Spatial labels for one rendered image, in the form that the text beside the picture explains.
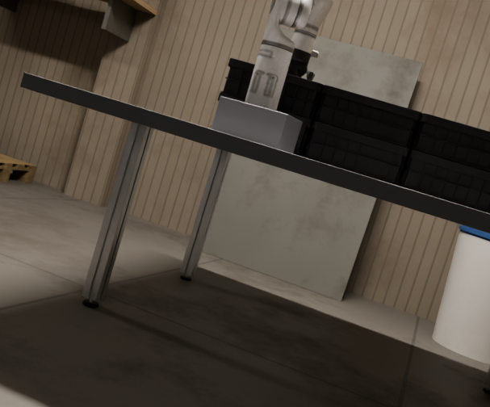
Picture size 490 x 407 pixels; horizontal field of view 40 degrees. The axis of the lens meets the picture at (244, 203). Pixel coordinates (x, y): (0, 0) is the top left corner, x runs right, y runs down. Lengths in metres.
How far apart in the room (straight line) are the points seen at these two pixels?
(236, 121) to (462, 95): 2.79
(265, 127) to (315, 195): 2.36
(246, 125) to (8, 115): 3.77
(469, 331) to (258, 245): 1.30
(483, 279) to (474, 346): 0.35
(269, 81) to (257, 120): 0.14
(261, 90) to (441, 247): 2.70
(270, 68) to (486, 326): 2.20
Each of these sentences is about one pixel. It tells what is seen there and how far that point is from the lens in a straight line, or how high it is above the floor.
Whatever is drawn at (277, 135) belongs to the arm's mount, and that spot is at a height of 0.74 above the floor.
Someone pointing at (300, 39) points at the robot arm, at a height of 1.05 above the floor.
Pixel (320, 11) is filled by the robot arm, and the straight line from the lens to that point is 2.18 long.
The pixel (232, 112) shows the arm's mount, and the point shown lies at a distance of 1.81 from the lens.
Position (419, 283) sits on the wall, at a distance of 4.41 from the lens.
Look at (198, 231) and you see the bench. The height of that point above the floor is 0.24.
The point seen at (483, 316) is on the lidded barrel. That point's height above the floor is 0.22.
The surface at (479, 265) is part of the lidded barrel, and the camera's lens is 3.67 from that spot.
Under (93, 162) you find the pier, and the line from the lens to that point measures 4.87.
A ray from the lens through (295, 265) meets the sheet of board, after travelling 4.06.
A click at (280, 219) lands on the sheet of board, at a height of 0.34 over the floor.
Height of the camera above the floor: 0.68
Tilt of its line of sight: 4 degrees down
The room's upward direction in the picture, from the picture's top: 17 degrees clockwise
